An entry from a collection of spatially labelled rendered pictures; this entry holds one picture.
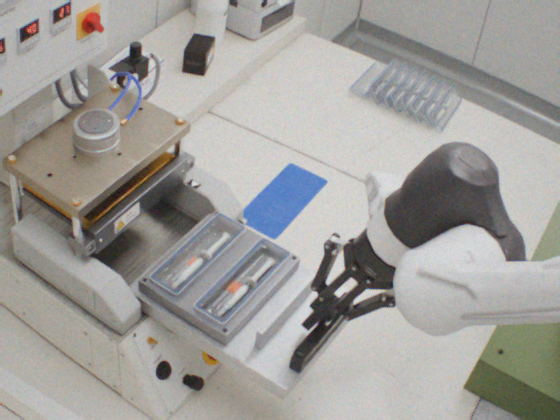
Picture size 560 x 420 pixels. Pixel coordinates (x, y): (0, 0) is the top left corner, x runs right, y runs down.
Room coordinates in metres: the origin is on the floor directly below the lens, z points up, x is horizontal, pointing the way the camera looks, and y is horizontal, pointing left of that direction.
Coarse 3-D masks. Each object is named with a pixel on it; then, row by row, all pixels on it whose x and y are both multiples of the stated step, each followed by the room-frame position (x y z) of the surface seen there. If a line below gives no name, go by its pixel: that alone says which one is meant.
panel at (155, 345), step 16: (144, 320) 0.75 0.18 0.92; (144, 336) 0.73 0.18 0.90; (160, 336) 0.76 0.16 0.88; (176, 336) 0.78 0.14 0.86; (144, 352) 0.72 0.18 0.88; (160, 352) 0.74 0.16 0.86; (176, 352) 0.76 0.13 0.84; (192, 352) 0.79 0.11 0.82; (176, 368) 0.75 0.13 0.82; (192, 368) 0.77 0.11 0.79; (208, 368) 0.79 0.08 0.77; (160, 384) 0.71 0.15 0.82; (176, 384) 0.73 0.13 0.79; (160, 400) 0.69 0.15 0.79; (176, 400) 0.71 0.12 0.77
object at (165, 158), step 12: (168, 156) 0.99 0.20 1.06; (144, 168) 0.95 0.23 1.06; (156, 168) 0.95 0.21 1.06; (132, 180) 0.92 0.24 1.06; (144, 180) 0.92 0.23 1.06; (24, 192) 0.88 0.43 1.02; (36, 192) 0.87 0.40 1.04; (120, 192) 0.88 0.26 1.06; (132, 192) 0.90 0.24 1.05; (48, 204) 0.86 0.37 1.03; (108, 204) 0.85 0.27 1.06; (60, 216) 0.84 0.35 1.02; (84, 216) 0.82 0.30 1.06; (96, 216) 0.82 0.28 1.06; (84, 228) 0.82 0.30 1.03
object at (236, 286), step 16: (256, 256) 0.86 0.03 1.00; (272, 256) 0.86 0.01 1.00; (240, 272) 0.82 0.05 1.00; (256, 272) 0.82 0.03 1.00; (272, 272) 0.83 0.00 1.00; (224, 288) 0.78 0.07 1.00; (240, 288) 0.79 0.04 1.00; (256, 288) 0.79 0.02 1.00; (208, 304) 0.74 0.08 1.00; (224, 304) 0.75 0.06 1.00; (240, 304) 0.76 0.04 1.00; (224, 320) 0.72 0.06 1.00
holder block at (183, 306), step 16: (240, 240) 0.89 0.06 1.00; (256, 240) 0.90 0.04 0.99; (224, 256) 0.85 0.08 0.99; (240, 256) 0.86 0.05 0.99; (208, 272) 0.81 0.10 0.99; (224, 272) 0.82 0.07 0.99; (288, 272) 0.85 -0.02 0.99; (144, 288) 0.77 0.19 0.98; (192, 288) 0.78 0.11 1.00; (208, 288) 0.78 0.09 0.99; (272, 288) 0.81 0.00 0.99; (160, 304) 0.75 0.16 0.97; (176, 304) 0.74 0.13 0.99; (192, 304) 0.75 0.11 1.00; (256, 304) 0.77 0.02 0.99; (192, 320) 0.73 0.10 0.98; (208, 320) 0.72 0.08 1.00; (240, 320) 0.73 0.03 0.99; (224, 336) 0.70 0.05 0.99
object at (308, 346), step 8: (352, 304) 0.80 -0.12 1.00; (336, 320) 0.76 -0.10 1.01; (320, 328) 0.73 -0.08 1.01; (328, 328) 0.74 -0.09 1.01; (312, 336) 0.72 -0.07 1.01; (320, 336) 0.72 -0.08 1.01; (304, 344) 0.70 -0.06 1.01; (312, 344) 0.70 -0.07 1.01; (320, 344) 0.72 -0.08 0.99; (296, 352) 0.68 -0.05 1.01; (304, 352) 0.68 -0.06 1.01; (312, 352) 0.70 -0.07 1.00; (296, 360) 0.68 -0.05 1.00; (304, 360) 0.68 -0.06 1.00; (296, 368) 0.68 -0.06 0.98
